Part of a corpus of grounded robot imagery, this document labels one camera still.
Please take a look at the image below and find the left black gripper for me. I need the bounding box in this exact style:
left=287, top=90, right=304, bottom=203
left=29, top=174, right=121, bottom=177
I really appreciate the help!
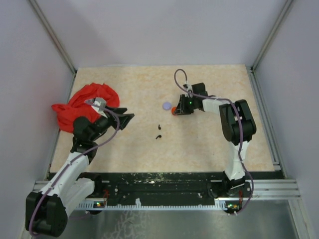
left=89, top=105, right=134, bottom=141

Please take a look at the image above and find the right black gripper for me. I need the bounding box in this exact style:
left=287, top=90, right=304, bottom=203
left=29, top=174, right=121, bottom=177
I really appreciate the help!
left=174, top=95, right=198, bottom=116

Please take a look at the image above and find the orange round case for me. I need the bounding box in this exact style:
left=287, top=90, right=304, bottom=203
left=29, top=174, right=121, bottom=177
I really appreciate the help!
left=171, top=107, right=177, bottom=116

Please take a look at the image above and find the lilac earbud charging case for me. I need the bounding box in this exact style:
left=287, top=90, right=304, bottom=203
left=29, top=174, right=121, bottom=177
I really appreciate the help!
left=162, top=102, right=172, bottom=111

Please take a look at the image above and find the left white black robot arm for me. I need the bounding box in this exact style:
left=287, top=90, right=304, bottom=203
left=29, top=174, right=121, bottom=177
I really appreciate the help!
left=25, top=105, right=135, bottom=237

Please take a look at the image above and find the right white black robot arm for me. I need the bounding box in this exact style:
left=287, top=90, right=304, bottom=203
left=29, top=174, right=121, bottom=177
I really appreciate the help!
left=173, top=83, right=257, bottom=197

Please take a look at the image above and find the red crumpled cloth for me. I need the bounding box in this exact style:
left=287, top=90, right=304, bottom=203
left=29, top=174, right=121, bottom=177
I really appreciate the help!
left=51, top=83, right=120, bottom=133

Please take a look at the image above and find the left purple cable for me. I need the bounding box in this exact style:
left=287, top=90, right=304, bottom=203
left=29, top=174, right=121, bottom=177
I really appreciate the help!
left=27, top=99, right=120, bottom=237

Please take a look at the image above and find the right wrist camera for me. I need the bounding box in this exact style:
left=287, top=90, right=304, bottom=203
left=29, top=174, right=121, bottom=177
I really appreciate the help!
left=183, top=84, right=193, bottom=98

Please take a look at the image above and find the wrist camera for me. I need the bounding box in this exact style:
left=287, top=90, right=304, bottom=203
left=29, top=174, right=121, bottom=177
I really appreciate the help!
left=85, top=97, right=106, bottom=114
left=183, top=84, right=193, bottom=98

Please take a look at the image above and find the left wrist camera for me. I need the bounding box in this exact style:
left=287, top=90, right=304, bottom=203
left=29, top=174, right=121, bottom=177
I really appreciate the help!
left=85, top=97, right=106, bottom=114

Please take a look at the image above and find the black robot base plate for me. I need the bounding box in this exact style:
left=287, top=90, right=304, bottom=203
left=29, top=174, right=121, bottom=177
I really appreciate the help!
left=80, top=172, right=252, bottom=207

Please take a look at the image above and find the white slotted cable duct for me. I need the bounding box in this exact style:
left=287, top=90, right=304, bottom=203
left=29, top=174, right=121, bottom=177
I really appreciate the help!
left=77, top=199, right=241, bottom=212

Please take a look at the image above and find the aluminium rail right side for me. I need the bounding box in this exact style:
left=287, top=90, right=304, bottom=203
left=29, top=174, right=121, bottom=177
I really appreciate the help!
left=246, top=66, right=301, bottom=200

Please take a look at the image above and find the left aluminium frame post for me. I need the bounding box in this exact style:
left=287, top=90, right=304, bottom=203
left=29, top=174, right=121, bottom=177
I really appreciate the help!
left=27, top=0, right=77, bottom=75

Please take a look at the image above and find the aluminium frame post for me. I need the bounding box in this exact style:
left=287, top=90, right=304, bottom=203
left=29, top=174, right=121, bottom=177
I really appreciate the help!
left=250, top=0, right=295, bottom=73
left=27, top=0, right=77, bottom=75

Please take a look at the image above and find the right aluminium frame post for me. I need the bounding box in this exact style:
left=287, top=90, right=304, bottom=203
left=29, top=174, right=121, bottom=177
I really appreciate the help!
left=250, top=0, right=295, bottom=73

